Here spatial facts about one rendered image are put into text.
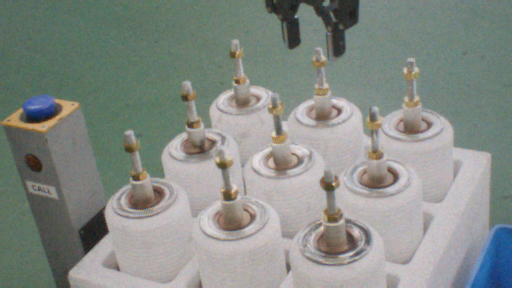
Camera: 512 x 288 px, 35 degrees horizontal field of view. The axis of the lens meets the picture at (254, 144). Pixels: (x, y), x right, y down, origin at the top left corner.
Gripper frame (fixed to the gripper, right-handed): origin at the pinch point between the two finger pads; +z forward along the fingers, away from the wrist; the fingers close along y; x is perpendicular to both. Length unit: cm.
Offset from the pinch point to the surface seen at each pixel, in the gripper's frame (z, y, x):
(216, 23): 34, 80, -53
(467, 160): 16.7, -15.7, -9.6
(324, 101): 7.5, -1.5, 0.5
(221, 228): 9.8, -7.2, 24.7
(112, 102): 35, 70, -13
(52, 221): 17.9, 21.2, 29.6
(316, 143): 11.4, -2.7, 4.1
